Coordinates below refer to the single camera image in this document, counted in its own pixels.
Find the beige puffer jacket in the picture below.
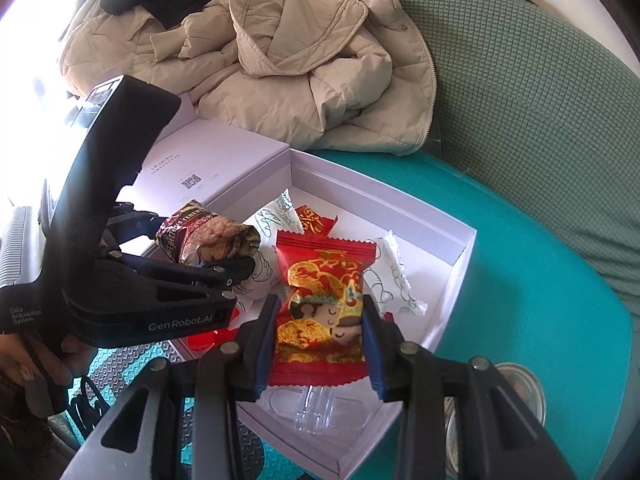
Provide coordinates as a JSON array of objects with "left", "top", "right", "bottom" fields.
[{"left": 59, "top": 0, "right": 435, "bottom": 156}]

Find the person's left hand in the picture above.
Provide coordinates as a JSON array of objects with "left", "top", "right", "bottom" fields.
[{"left": 0, "top": 322, "right": 98, "bottom": 396}]

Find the green sofa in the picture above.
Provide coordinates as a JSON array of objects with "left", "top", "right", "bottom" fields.
[{"left": 360, "top": 0, "right": 640, "bottom": 480}]

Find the white bread packet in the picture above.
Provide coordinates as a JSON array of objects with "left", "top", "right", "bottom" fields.
[
  {"left": 362, "top": 232, "right": 430, "bottom": 317},
  {"left": 235, "top": 189, "right": 303, "bottom": 311}
]

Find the clear jar with blue label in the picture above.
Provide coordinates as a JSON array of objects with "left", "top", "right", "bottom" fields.
[{"left": 442, "top": 362, "right": 543, "bottom": 476}]

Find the large red snack packet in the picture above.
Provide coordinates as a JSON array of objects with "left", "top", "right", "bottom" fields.
[{"left": 270, "top": 230, "right": 377, "bottom": 387}]

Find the red plastic ornament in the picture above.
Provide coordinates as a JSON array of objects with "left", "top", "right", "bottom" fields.
[{"left": 187, "top": 327, "right": 246, "bottom": 356}]

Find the clear plastic stand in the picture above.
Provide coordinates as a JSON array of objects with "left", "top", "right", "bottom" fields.
[{"left": 260, "top": 385, "right": 373, "bottom": 436}]

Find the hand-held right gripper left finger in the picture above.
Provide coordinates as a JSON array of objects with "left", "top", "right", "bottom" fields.
[{"left": 60, "top": 294, "right": 283, "bottom": 480}]

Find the teal bubble mailer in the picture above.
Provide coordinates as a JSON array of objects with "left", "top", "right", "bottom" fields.
[{"left": 65, "top": 150, "right": 633, "bottom": 480}]

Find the brown snack packet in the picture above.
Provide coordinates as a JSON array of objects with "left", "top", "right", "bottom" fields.
[{"left": 154, "top": 200, "right": 262, "bottom": 267}]

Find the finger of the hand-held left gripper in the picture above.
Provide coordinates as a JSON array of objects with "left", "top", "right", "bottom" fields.
[
  {"left": 65, "top": 250, "right": 257, "bottom": 312},
  {"left": 106, "top": 201, "right": 168, "bottom": 243}
]

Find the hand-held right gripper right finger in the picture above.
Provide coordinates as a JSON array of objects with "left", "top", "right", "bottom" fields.
[{"left": 361, "top": 294, "right": 578, "bottom": 480}]

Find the white gift box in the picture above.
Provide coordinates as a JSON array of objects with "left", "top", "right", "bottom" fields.
[{"left": 60, "top": 92, "right": 478, "bottom": 480}]

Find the small red candy packet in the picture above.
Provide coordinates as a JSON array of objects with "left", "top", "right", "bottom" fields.
[{"left": 294, "top": 205, "right": 340, "bottom": 236}]

